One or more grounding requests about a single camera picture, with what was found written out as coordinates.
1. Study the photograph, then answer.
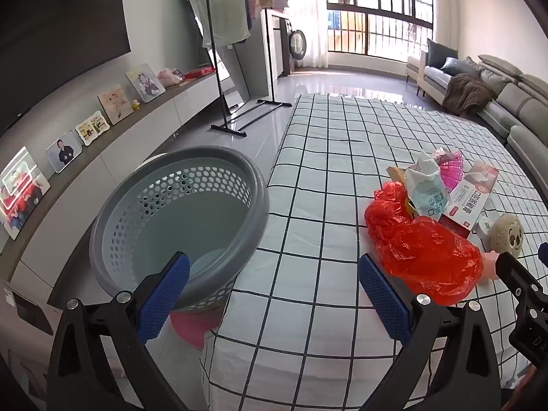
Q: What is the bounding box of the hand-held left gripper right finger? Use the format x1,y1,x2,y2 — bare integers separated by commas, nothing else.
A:
357,253,501,411

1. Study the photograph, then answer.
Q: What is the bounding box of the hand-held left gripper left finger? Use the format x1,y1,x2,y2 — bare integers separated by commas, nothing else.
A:
47,252,191,411

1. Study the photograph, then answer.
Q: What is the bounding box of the red plastic bag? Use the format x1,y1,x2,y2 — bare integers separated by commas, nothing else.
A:
364,181,484,307

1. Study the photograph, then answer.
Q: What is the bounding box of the grey plastic laundry basket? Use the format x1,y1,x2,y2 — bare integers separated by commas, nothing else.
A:
89,146,270,313

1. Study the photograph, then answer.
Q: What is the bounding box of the red white cardboard box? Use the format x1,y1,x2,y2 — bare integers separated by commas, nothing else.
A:
439,162,501,238

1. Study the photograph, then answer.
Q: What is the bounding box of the white blue tissue packet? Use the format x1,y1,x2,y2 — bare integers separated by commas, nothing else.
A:
404,150,452,219

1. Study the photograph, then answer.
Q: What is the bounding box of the pale pink object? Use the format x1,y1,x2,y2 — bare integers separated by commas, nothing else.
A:
482,250,501,281

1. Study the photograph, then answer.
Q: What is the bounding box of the beige round plush toy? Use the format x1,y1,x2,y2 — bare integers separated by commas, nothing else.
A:
489,213,525,260

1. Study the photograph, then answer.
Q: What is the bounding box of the pink round stool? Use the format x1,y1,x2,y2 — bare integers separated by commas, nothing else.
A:
169,308,225,349

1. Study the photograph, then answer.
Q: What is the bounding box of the small white box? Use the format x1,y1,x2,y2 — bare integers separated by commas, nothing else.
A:
473,216,497,251

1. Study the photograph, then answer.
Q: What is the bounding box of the pink plastic basket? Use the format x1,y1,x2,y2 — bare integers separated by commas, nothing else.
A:
430,148,467,193

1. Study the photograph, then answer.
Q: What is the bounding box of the checkered bed sheet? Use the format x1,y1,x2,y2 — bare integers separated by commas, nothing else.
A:
200,93,548,411

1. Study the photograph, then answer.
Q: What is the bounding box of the grey sofa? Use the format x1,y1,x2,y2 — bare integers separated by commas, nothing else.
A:
466,53,548,180

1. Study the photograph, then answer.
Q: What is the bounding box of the black clothes rack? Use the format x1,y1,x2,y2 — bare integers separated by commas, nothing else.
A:
175,0,294,138

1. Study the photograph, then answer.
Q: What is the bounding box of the brown blanket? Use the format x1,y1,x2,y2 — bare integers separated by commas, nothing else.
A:
442,73,497,116

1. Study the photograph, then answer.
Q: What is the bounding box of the blue grey cushion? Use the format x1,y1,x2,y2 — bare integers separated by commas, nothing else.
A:
441,57,469,78

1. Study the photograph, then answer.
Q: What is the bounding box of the light grey armchair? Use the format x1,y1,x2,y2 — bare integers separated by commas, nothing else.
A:
406,38,472,104

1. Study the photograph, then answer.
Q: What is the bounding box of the pink plastic bag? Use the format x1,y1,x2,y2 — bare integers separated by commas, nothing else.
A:
157,67,185,88

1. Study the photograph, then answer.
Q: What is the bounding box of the dark grey cushion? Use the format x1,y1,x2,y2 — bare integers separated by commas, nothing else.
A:
427,39,457,69

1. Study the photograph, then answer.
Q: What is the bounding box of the washing machine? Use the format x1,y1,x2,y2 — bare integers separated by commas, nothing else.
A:
280,17,309,73

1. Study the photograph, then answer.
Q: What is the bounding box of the grey green towel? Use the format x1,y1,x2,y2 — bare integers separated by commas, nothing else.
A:
190,0,253,48

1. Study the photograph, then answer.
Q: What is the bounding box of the black flat television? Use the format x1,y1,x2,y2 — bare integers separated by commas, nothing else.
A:
0,0,131,138

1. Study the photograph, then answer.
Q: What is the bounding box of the black barred window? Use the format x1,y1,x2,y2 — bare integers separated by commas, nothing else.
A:
323,0,435,63

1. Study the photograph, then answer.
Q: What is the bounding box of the white sheer curtain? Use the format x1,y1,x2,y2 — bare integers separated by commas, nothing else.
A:
278,0,330,69

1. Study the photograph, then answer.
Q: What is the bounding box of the dark portrait photo frame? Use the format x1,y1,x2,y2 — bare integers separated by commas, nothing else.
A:
46,130,83,174

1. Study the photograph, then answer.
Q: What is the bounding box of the red photo frame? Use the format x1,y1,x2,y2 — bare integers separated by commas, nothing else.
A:
0,146,51,240

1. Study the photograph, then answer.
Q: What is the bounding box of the yellow patterned photo frame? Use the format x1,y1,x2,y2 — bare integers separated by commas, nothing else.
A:
75,110,111,146

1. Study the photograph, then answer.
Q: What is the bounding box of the beige child photo frame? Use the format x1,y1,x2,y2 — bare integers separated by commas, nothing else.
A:
98,84,134,126

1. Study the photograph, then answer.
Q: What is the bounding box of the leaning wall mirror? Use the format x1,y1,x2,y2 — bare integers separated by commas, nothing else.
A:
175,0,251,108

